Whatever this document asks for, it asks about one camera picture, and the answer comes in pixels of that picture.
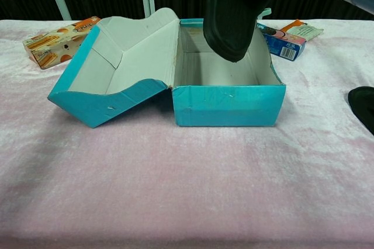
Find mint green plastic scoop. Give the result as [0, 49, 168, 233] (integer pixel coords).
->
[260, 7, 273, 22]

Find teal cardboard shoe box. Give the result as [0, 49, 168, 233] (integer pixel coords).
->
[48, 8, 287, 129]

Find orange biscuit box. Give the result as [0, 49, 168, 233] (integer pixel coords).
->
[22, 16, 102, 70]

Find orange white snack packet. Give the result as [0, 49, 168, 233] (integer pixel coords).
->
[280, 19, 324, 41]

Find blue cookie box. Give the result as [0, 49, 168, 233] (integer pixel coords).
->
[257, 22, 307, 62]

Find black slipper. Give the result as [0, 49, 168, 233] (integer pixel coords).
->
[203, 0, 276, 64]
[347, 86, 374, 136]

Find pink velvet tablecloth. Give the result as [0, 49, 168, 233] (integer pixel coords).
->
[0, 19, 374, 249]

